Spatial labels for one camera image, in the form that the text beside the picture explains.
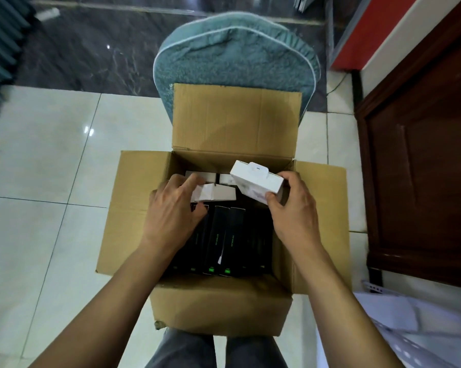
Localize person's left hand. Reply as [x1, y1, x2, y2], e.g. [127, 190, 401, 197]
[140, 174, 209, 259]

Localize person's right hand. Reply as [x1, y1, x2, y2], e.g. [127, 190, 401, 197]
[265, 171, 324, 259]

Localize small printed brown carton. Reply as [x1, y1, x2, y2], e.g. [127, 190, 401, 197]
[96, 83, 352, 336]

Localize slim white tabbed box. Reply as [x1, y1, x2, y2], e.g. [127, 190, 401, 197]
[190, 182, 238, 204]
[229, 160, 285, 205]

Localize row of slim black boxes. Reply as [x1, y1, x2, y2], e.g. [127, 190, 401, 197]
[169, 201, 276, 278]

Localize white metal shelving rack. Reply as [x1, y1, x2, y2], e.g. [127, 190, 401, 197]
[315, 280, 461, 368]

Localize person's right forearm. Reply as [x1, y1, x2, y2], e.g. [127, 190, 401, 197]
[295, 245, 404, 368]

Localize person's left forearm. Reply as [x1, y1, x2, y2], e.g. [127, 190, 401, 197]
[31, 245, 172, 368]

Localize person's grey trouser legs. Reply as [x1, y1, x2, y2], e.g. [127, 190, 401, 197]
[146, 327, 289, 368]

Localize dark wooden door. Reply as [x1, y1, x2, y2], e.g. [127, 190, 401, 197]
[355, 0, 461, 290]

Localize teal fabric chair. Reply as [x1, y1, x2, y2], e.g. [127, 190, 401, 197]
[153, 11, 322, 123]

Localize blue pleated curtain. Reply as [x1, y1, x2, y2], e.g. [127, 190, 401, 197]
[0, 0, 36, 150]

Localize white power strip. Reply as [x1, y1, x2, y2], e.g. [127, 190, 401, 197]
[35, 7, 61, 22]

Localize glass door with metal frame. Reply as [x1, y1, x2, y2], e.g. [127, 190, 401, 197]
[294, 0, 350, 66]

